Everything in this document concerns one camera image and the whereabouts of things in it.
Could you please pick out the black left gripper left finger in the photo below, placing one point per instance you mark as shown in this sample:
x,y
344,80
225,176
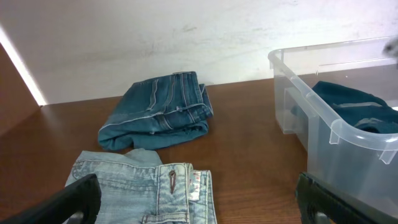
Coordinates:
x,y
78,203

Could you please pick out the clear plastic storage container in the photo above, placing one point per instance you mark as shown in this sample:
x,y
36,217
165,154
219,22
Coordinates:
x,y
357,162

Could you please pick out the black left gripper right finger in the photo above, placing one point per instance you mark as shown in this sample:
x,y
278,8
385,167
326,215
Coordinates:
x,y
319,202

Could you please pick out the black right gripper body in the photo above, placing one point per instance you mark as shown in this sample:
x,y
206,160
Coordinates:
x,y
390,49

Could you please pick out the light blue folded jeans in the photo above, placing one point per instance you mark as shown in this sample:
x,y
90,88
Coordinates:
x,y
137,187

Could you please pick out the dark blue folded jeans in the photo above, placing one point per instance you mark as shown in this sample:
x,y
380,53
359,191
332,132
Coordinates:
x,y
158,113

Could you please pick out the dark blue garment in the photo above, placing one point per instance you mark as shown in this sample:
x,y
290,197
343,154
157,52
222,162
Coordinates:
x,y
362,110

